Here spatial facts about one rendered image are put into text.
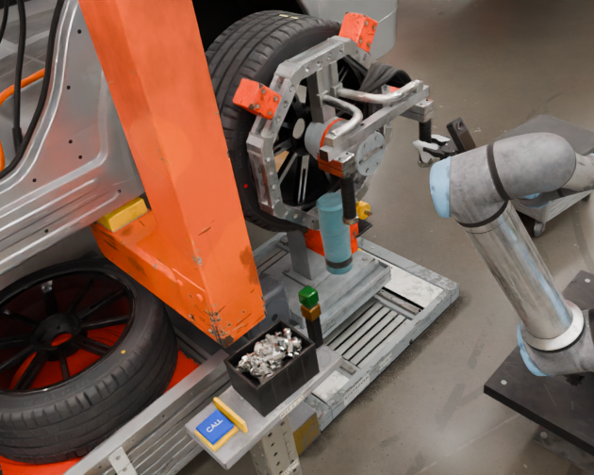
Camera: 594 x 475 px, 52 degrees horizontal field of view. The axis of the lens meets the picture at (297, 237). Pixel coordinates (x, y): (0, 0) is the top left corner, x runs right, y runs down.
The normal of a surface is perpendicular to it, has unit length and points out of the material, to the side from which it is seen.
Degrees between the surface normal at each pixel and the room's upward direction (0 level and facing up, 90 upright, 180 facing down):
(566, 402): 0
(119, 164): 90
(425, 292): 0
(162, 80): 90
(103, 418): 90
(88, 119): 90
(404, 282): 0
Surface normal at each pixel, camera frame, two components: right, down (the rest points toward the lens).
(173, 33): 0.70, 0.37
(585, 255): -0.14, -0.78
